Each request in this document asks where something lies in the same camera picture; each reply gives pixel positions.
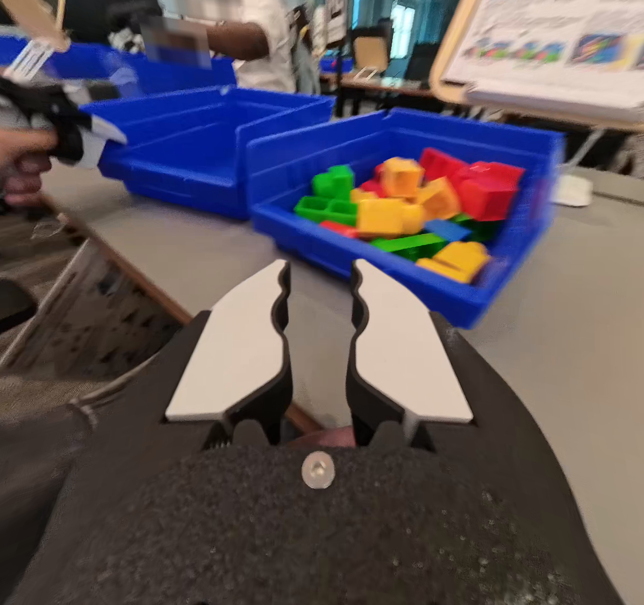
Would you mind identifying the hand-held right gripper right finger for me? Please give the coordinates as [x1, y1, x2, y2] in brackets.
[346, 259, 474, 447]

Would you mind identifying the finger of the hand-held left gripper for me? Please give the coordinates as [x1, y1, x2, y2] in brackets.
[75, 134, 107, 169]
[88, 114, 128, 145]

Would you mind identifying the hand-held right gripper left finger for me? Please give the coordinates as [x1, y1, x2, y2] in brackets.
[165, 259, 293, 423]

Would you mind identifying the blue plastic bin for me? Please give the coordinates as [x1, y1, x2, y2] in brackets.
[0, 36, 237, 95]
[80, 87, 337, 221]
[246, 108, 565, 330]

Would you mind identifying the grey desk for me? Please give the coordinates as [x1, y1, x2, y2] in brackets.
[43, 162, 644, 605]

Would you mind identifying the person's left hand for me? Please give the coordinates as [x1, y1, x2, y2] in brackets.
[0, 129, 58, 208]

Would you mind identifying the wooden board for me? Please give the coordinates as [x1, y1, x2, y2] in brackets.
[430, 0, 644, 133]
[0, 0, 68, 52]

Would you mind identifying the pile of colourful toy blocks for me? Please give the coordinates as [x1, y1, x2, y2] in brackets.
[294, 147, 526, 285]

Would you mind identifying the white stand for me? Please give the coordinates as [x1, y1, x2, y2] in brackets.
[465, 84, 644, 208]

